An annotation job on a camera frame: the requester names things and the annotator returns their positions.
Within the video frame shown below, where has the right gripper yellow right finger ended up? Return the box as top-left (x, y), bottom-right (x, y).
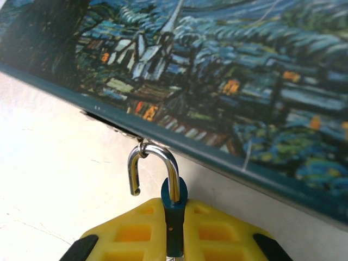
top-left (181, 200), bottom-right (294, 261)

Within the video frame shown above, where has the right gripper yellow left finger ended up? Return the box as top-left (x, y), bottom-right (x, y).
top-left (61, 197), bottom-right (171, 261)

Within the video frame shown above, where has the teal padlock chrome shackle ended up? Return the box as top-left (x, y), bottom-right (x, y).
top-left (127, 143), bottom-right (189, 258)

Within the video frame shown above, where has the painted starry night tin box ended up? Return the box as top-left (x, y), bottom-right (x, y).
top-left (0, 0), bottom-right (348, 232)

